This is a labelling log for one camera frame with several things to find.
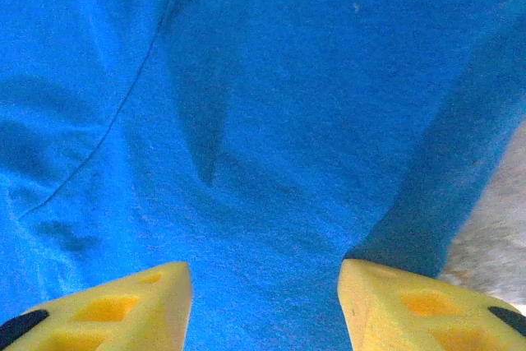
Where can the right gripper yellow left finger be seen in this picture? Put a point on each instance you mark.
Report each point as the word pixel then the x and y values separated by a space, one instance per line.
pixel 135 318

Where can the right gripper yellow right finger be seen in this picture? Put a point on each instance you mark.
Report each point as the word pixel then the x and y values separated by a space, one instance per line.
pixel 390 310

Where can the blue t-shirt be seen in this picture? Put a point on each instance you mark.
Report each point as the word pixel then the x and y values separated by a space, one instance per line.
pixel 263 100

